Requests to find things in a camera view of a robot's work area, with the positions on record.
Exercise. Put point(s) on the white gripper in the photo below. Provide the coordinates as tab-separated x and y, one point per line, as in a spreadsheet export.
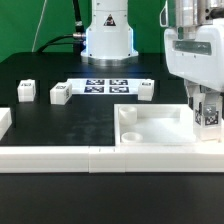
199	61

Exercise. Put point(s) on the white square tabletop part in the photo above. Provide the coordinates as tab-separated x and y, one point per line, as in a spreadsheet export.
172	124

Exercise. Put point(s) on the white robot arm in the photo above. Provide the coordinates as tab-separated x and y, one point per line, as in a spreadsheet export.
109	38

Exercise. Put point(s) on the white sheet with tags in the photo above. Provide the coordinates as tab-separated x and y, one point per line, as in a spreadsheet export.
104	86

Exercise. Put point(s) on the white left fence piece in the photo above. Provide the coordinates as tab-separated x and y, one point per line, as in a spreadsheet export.
5	121

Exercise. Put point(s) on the white front fence rail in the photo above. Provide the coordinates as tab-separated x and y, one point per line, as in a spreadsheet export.
121	159

